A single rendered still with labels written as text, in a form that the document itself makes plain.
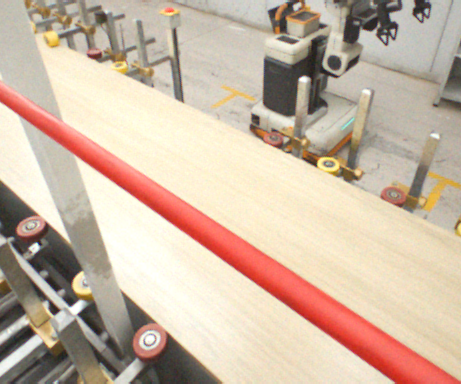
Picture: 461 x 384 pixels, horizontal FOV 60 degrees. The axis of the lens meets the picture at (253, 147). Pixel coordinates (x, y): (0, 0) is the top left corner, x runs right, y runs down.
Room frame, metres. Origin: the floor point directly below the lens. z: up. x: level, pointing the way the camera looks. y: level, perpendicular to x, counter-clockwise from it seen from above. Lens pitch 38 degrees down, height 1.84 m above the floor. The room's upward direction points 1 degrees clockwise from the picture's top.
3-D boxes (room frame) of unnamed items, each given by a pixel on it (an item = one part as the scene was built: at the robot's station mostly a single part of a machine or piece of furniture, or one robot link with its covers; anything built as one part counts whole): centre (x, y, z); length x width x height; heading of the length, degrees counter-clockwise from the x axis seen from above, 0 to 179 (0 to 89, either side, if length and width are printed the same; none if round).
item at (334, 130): (2.55, -0.41, 0.16); 0.67 x 0.64 x 0.25; 51
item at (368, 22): (2.37, -0.64, 0.99); 0.28 x 0.16 x 0.22; 141
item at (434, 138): (1.04, -0.59, 0.87); 0.04 x 0.04 x 0.48; 52
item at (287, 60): (2.61, -0.34, 0.59); 0.55 x 0.34 x 0.83; 141
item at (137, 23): (1.96, 0.59, 0.89); 0.04 x 0.04 x 0.48; 52
